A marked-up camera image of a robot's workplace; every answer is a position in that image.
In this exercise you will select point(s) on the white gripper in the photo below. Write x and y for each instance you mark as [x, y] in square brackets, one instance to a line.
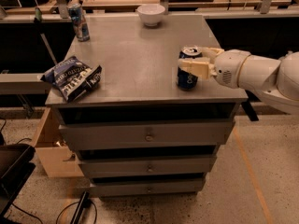
[230, 67]

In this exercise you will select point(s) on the blue pepsi can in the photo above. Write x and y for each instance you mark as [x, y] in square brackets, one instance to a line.
[186, 80]

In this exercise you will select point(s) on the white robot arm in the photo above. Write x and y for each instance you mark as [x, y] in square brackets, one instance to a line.
[273, 81]

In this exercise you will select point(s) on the redbull can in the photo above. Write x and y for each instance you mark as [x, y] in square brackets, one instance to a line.
[79, 22]

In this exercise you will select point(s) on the white bowl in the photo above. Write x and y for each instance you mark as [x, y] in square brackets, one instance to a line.
[151, 14]

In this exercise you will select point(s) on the grey drawer cabinet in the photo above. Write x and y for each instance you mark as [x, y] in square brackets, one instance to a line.
[138, 87]

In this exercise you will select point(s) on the blue potato chip bag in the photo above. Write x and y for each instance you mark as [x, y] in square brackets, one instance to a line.
[72, 77]

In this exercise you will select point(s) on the top drawer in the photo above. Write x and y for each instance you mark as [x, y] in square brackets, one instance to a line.
[92, 137]

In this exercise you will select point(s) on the drawer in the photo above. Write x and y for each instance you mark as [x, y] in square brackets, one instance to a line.
[92, 137]
[147, 166]
[147, 188]

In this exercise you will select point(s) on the bottom drawer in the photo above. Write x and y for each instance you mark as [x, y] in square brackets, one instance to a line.
[147, 188]

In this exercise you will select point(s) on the middle drawer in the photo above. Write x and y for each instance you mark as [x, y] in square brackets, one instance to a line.
[147, 166]

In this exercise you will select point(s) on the black stand on floor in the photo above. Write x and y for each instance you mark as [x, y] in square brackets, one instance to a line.
[83, 203]

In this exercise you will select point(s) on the black case on floor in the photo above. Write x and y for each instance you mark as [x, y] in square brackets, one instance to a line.
[15, 168]

